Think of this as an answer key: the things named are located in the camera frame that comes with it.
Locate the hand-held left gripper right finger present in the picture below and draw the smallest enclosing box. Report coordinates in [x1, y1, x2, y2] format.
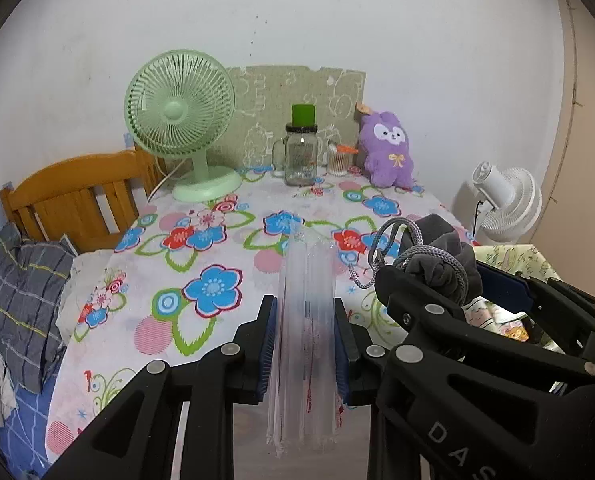
[333, 297, 391, 407]

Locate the wooden bed headboard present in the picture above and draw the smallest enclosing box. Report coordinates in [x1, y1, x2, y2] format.
[0, 147, 171, 253]

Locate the cotton swab container orange lid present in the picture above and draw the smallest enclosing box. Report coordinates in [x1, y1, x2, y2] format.
[327, 142, 359, 177]

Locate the clear plastic pack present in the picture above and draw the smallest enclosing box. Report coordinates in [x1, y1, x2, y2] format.
[266, 227, 339, 456]

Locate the grey drawstring pouch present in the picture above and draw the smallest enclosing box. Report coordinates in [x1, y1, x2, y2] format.
[348, 213, 483, 306]

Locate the yellow printed storage box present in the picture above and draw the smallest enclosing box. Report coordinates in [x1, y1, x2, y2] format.
[470, 242, 563, 356]

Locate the purple plush bunny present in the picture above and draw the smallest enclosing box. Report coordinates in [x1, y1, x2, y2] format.
[355, 103, 418, 188]

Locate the white standing fan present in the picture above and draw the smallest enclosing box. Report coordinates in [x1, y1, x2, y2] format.
[452, 161, 543, 245]

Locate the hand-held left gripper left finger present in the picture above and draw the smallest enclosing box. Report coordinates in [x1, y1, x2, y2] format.
[42, 295, 278, 480]

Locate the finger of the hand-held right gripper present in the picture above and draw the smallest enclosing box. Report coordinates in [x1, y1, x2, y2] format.
[372, 266, 595, 397]
[477, 264, 595, 386]

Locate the white fan cable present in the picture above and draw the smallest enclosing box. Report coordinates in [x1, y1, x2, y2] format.
[146, 155, 179, 201]

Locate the beige wooden door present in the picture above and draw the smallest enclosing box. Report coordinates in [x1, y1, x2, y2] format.
[532, 0, 595, 301]

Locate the grey plaid pillow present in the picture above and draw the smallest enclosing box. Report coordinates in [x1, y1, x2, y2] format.
[0, 222, 78, 395]

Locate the glass jar green lid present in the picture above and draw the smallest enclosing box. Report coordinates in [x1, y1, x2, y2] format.
[285, 104, 319, 187]

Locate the green desk fan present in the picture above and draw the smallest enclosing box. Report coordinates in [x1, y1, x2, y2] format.
[124, 50, 243, 203]

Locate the floral tablecloth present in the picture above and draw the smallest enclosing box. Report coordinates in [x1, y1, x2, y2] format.
[45, 162, 478, 480]

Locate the blue bed sheet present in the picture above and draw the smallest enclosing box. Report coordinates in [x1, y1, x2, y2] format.
[0, 385, 63, 476]

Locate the green printed board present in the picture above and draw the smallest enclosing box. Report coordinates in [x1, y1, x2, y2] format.
[226, 65, 367, 168]

